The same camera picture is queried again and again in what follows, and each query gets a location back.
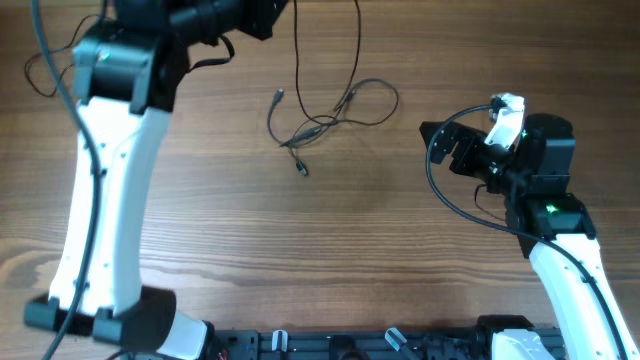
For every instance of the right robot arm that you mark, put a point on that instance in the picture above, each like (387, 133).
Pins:
(553, 227)

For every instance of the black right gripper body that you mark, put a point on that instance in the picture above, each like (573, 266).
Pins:
(478, 159)

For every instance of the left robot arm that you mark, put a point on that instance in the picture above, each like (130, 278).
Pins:
(126, 73)

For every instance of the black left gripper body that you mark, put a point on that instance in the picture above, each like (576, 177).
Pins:
(252, 18)

